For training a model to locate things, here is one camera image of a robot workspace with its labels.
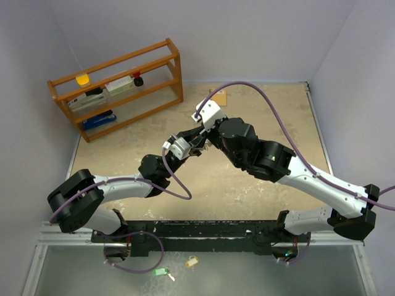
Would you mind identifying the yellow key tag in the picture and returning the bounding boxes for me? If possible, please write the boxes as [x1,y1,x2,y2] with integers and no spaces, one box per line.
[185,256,199,268]

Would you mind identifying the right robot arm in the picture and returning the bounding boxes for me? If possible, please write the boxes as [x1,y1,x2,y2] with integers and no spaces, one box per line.
[202,117,379,241]

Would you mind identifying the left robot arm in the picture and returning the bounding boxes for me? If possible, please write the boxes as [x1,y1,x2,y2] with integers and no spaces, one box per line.
[47,127,206,242]

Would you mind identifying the yellow lidded container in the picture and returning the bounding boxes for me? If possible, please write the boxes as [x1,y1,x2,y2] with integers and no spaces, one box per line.
[75,73,91,88]

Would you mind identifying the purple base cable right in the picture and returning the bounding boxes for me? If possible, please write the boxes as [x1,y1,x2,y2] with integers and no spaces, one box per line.
[276,231,312,266]

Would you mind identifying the green key tag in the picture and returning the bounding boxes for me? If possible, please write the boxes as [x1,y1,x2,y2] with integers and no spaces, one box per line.
[153,268,175,282]

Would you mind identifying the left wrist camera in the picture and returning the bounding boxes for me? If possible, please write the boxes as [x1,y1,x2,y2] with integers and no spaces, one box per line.
[162,134,191,160]

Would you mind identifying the wooden shelf rack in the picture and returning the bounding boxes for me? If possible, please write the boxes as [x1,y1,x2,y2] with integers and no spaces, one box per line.
[47,38,183,142]

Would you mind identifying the blue stapler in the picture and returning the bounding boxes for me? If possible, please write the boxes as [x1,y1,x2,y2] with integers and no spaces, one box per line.
[82,110,117,131]

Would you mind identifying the brown spiral notebook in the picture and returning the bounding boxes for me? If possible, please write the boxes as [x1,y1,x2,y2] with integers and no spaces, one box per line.
[209,89,227,107]

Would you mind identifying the black base frame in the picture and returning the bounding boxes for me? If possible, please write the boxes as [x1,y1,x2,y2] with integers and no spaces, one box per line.
[91,220,310,258]

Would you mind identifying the white stapler on shelf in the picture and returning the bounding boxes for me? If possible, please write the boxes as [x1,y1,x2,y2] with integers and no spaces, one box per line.
[68,87,109,112]

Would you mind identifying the white box on shelf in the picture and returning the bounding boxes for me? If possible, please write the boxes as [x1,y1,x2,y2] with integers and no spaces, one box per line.
[105,76,134,96]

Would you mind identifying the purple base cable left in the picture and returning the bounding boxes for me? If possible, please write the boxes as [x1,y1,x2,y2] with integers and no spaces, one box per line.
[103,231,164,273]

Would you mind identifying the bunch of metal keys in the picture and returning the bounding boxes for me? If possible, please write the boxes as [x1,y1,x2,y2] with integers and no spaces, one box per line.
[202,142,212,150]

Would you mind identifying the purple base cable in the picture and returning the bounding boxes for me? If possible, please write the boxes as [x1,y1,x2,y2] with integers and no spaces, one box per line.
[276,231,312,266]
[103,231,164,273]

